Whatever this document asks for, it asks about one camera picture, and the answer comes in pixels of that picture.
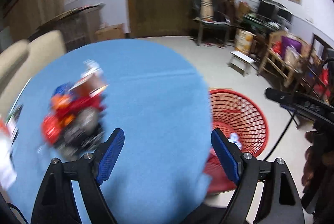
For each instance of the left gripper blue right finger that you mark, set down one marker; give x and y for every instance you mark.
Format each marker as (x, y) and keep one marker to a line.
(228, 154)

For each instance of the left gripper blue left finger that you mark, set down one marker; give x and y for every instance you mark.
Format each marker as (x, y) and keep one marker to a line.
(106, 155)

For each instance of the silver foil wrapper ball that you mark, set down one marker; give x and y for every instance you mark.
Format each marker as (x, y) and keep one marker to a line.
(83, 134)

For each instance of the red plastic bag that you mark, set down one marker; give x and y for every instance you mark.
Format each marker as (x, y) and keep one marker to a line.
(64, 109)

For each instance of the red white medicine box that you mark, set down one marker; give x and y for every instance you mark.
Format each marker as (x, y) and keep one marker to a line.
(91, 84)

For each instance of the blue carton box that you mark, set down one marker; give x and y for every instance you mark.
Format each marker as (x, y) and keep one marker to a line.
(64, 89)

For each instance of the white tissue ball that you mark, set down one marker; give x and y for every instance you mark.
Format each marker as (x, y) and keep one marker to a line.
(91, 66)

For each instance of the red plastic trash basket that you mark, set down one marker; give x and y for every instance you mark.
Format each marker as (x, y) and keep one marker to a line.
(242, 122)

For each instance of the person's right hand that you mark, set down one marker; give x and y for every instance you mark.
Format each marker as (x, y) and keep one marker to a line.
(318, 174)

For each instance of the wooden armchair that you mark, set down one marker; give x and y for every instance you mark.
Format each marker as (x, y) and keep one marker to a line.
(287, 54)

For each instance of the small white stool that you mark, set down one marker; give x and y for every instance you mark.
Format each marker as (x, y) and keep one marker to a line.
(242, 58)

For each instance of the orange printed carton box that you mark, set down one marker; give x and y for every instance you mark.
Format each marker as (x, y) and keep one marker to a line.
(243, 41)

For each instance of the orange white tissue pack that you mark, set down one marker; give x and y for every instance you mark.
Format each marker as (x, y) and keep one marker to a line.
(9, 132)

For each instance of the white loose tissue sheets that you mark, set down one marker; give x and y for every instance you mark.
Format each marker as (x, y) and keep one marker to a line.
(8, 175)

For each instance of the beige leather sofa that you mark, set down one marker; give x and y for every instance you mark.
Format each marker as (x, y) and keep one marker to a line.
(22, 60)

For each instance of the black metal chair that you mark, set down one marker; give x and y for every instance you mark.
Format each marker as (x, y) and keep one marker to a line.
(217, 15)

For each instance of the wooden slatted crib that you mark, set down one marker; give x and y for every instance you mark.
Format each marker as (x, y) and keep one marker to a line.
(78, 26)

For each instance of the brown curtain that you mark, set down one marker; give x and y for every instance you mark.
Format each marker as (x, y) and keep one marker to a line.
(23, 17)

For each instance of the cardboard box by wall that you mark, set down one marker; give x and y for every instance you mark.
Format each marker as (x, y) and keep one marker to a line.
(110, 33)

